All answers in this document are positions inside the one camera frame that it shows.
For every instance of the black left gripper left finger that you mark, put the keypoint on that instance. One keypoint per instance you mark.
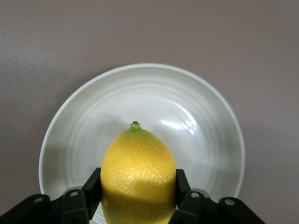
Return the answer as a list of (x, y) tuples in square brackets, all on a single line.
[(74, 203)]

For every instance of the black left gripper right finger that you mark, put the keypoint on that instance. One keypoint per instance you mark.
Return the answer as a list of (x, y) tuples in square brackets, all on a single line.
[(201, 205)]

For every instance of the white ridged plate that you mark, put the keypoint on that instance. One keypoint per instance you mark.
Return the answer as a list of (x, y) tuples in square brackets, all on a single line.
[(187, 112)]

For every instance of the yellow lemon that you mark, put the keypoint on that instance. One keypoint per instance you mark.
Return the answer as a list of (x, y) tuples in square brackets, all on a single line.
[(137, 172)]

